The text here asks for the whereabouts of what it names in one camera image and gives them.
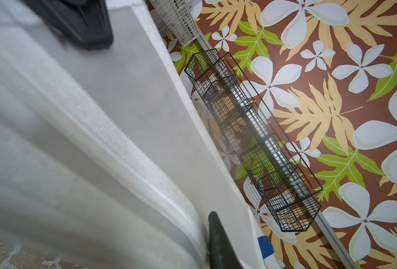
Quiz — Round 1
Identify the white mesh pouch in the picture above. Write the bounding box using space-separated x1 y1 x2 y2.
0 1 265 269

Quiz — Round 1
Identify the white Doraemon canvas bag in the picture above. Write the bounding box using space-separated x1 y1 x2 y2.
258 235 285 269

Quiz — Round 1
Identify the white wire basket left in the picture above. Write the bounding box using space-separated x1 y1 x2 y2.
149 0 201 47

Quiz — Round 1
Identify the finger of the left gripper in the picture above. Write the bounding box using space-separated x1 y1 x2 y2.
24 0 114 50

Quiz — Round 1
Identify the black wire basket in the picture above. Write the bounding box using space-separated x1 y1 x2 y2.
185 49 321 232

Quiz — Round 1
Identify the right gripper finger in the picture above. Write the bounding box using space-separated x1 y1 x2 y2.
208 211 242 269

